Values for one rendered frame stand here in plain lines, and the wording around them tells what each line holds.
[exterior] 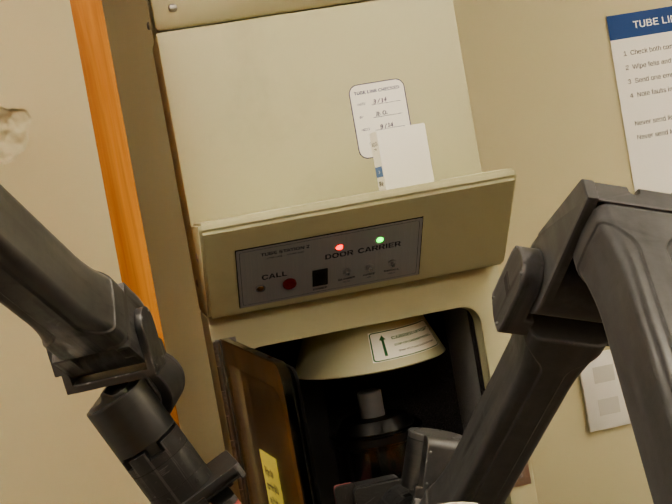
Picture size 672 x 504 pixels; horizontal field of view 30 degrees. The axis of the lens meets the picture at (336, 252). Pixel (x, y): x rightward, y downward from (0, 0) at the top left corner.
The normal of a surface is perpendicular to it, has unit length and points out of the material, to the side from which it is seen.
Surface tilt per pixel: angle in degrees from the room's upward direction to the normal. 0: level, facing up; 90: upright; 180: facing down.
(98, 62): 90
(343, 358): 66
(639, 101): 90
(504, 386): 74
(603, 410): 90
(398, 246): 135
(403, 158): 90
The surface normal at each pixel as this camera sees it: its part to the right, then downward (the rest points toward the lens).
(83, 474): 0.18, 0.02
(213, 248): 0.25, 0.71
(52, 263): 0.97, -0.18
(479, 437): -0.97, -0.10
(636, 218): 0.22, -0.74
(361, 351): -0.13, -0.33
